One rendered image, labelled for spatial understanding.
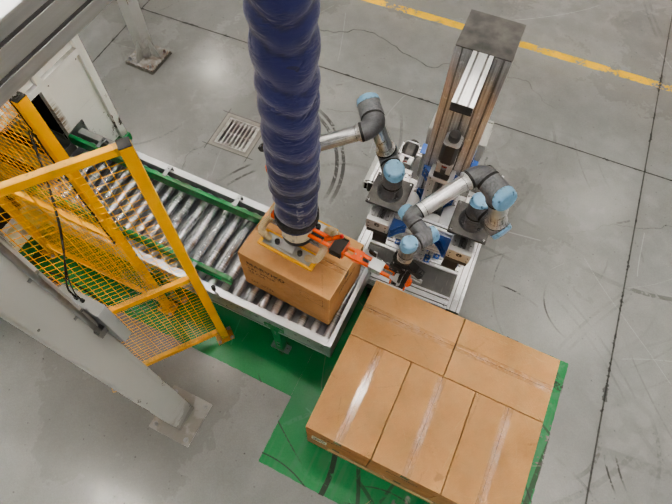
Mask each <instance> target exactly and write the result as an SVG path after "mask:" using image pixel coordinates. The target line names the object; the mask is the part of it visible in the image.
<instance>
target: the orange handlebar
mask: <svg viewBox="0 0 672 504"><path fill-rule="evenodd" d="M312 231H313V232H315V233H317V234H319V235H321V236H323V237H324V238H326V237H330V235H328V234H326V233H324V232H322V231H320V230H318V229H316V228H314V229H313V230H312ZM307 237H309V238H311V239H313V240H315V241H317V242H319V243H321V244H323V245H325V246H326V247H328V246H329V244H330V243H328V242H326V241H324V240H322V239H320V238H318V237H316V236H314V235H313V234H311V233H310V234H308V236H307ZM347 249H348V250H349V251H351V252H353V253H354V254H353V255H351V254H349V253H347V252H344V256H346V257H348V258H350V259H351V261H353V262H355V263H357V264H361V265H363V266H365V267H367V268H368V265H369V263H367V262H365V261H363V258H365V259H367V260H369V261H371V260H372V258H373V257H371V256H369V255H367V254H365V252H363V251H361V250H359V249H355V248H353V247H351V246H348V248H347ZM380 275H382V276H384V277H386V278H388V279H390V278H389V276H390V274H388V273H386V272H384V271H381V272H380Z"/></svg>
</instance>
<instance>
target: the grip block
mask: <svg viewBox="0 0 672 504"><path fill-rule="evenodd" d="M348 246H350V240H349V239H347V238H345V237H344V238H343V239H338V240H333V241H331V243H330V244H329V246H328V252H329V254H331V255H333V256H335V257H337V258H339V259H343V257H344V252H347V251H348V249H347V248H348Z"/></svg>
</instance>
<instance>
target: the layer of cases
mask: <svg viewBox="0 0 672 504"><path fill-rule="evenodd" d="M464 320H465V321H464ZM559 364H560V360H559V359H556V358H554V357H552V356H549V355H547V354H545V353H543V352H540V351H538V350H536V349H533V348H531V347H529V346H526V345H524V344H522V343H520V342H517V341H515V340H513V339H510V338H508V337H506V336H504V335H501V334H499V333H497V332H494V331H492V330H490V329H488V328H485V327H483V326H481V325H478V324H476V323H474V322H472V321H469V320H467V319H465V318H462V317H460V316H458V315H455V314H453V313H451V312H449V311H446V310H444V309H442V308H439V307H437V306H435V305H433V304H430V303H428V302H426V301H423V300H421V299H419V298H417V297H414V296H412V295H410V294H407V293H405V292H403V291H400V290H398V289H396V288H394V287H391V286H389V285H387V284H384V283H382V282H380V281H378V280H376V282H375V284H374V286H373V288H372V290H371V292H370V294H369V296H368V298H367V300H366V302H365V305H364V307H363V309H362V311H361V313H360V315H359V317H358V319H357V321H356V323H355V325H354V327H353V329H352V331H351V334H350V335H349V338H348V340H347V342H346V344H345V346H344V348H343V350H342V352H341V354H340V356H339V358H338V360H337V362H336V364H335V366H334V369H333V371H332V373H331V375H330V377H329V379H328V381H327V383H326V385H325V387H324V389H323V391H322V393H321V395H320V397H319V399H318V402H317V404H316V406H315V408H314V410H313V412H312V414H311V416H310V418H309V420H308V422H307V424H306V432H307V437H308V438H310V439H312V440H314V441H316V442H318V443H320V444H322V445H324V446H326V447H328V448H329V449H331V450H333V451H335V452H337V453H339V454H341V455H343V456H345V457H347V458H349V459H351V460H353V461H355V462H357V463H359V464H361V465H363V466H366V465H367V466H366V467H367V468H369V469H371V470H373V471H375V472H377V473H378V474H380V475H382V476H384V477H386V478H388V479H390V480H392V481H394V482H396V483H398V484H400V485H402V486H404V487H406V488H408V489H410V490H412V491H414V492H416V493H418V494H420V495H422V496H424V497H426V498H428V499H429V500H431V501H433V502H435V503H437V504H521V501H522V498H523V494H524V490H525V487H526V483H527V480H528V476H529V472H530V469H531V465H532V461H533V458H534V454H535V451H536V447H537V443H538V440H539V436H540V433H541V429H542V425H543V422H544V418H545V414H546V411H547V407H548V404H549V400H550V396H551V393H552V389H553V386H554V382H555V378H556V375H557V371H558V367H559Z"/></svg>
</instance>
